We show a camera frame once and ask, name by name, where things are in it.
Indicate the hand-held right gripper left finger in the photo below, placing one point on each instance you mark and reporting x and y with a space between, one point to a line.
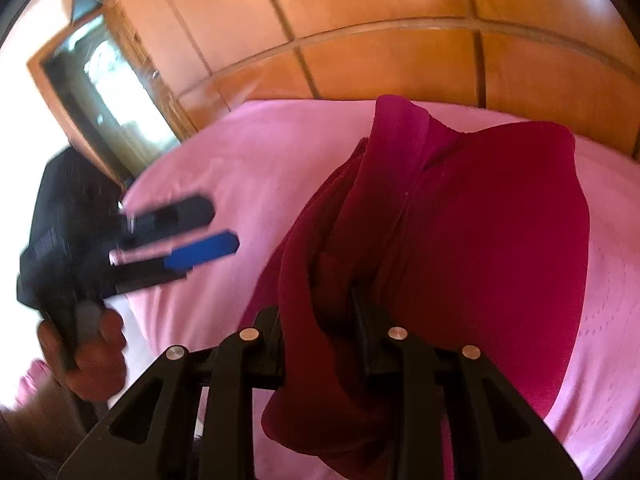
272 345

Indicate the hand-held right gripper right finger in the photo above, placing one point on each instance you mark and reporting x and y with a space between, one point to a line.
362 340

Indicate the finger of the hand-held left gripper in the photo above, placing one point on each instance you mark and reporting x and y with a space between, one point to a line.
200 252
175 217

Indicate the dark red garment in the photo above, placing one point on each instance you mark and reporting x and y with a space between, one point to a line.
450 235

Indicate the person's left hand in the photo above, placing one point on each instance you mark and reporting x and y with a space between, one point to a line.
95 355

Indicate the pink bed sheet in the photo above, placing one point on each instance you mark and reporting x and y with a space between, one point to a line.
240 160

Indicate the wooden framed mirror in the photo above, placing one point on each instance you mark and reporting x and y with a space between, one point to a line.
110 90

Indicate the wooden panelled wardrobe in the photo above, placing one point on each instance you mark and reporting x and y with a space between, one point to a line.
400 25

